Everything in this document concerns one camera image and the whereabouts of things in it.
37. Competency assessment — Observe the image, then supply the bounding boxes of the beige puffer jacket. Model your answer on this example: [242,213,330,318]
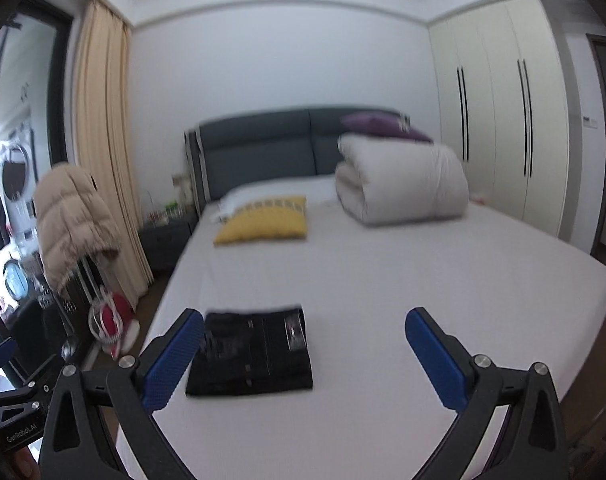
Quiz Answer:
[33,162,122,295]

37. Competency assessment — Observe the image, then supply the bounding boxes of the yellow cushion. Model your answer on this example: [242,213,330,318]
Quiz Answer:
[214,195,308,246]

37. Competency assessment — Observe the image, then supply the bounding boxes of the white bed mattress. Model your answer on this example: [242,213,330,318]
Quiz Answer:
[149,202,606,479]

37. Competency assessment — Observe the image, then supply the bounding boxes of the red white bag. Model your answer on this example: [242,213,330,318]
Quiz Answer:
[88,287,140,361]

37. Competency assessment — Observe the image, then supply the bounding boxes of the dark nightstand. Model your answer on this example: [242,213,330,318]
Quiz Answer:
[138,212,198,278]

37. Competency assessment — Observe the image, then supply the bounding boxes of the white folded duvet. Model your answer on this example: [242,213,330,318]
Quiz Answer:
[334,133,469,226]

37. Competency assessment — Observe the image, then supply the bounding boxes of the beige curtain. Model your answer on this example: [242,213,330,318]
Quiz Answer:
[72,0,153,307]

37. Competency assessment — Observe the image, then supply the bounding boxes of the cream wardrobe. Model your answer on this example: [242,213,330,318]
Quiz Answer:
[429,0,570,236]

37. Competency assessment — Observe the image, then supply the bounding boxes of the dark grey headboard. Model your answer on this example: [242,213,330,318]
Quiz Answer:
[184,106,409,214]

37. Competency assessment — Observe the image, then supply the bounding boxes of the left hand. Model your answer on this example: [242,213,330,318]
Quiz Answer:
[12,448,41,480]

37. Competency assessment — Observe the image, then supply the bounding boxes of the black denim pants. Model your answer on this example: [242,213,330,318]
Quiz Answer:
[186,306,314,398]

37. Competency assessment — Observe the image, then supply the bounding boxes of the purple pillow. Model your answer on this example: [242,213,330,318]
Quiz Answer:
[340,112,433,144]

